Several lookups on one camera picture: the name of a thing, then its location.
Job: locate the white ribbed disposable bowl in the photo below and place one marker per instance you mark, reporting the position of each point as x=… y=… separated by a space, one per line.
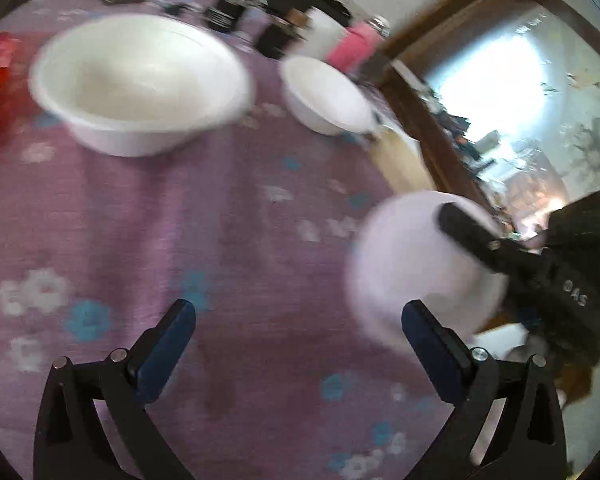
x=410 y=270

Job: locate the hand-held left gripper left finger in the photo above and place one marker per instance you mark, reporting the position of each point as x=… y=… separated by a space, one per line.
x=166 y=350

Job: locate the dark bottle with cork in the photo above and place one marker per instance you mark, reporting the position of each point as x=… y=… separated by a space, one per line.
x=280 y=35

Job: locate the white plastic container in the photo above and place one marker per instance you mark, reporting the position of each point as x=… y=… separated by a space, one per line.
x=325 y=35

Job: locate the black round jar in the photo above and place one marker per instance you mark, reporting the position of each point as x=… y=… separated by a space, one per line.
x=225 y=14

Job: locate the tan wooden plank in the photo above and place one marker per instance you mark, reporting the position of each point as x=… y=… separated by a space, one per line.
x=401 y=160

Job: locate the pink covered water bottle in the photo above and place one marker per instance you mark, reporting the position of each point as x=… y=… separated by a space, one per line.
x=355 y=49

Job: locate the large white tabbed bowl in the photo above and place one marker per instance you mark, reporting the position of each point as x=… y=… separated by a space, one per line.
x=135 y=85

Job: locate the wooden glass door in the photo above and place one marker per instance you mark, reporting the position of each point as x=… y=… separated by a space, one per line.
x=420 y=110

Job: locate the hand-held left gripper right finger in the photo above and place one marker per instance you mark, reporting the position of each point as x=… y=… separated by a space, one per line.
x=437 y=355

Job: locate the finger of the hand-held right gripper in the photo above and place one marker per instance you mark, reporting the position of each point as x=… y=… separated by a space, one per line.
x=472 y=237

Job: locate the small white bowl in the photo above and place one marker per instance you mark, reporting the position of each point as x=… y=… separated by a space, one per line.
x=325 y=95

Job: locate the purple floral tablecloth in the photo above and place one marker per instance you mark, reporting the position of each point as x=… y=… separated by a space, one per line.
x=205 y=235

